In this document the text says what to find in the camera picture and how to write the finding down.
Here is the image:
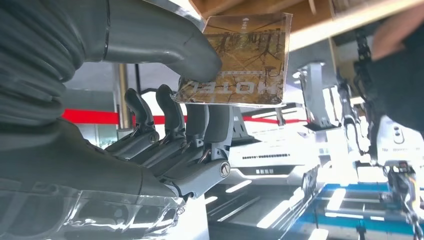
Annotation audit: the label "grey kiosk stand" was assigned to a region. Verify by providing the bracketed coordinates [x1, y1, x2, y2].
[297, 62, 336, 131]

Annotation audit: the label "person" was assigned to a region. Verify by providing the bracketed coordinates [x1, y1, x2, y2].
[353, 12, 424, 135]

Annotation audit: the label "chrome stanchion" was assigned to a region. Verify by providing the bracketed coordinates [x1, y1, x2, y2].
[113, 63, 134, 131]

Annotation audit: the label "red barrier belt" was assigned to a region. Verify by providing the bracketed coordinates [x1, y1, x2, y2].
[62, 108, 301, 126]

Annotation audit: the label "white machine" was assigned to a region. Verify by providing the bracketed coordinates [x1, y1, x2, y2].
[227, 109, 321, 187]

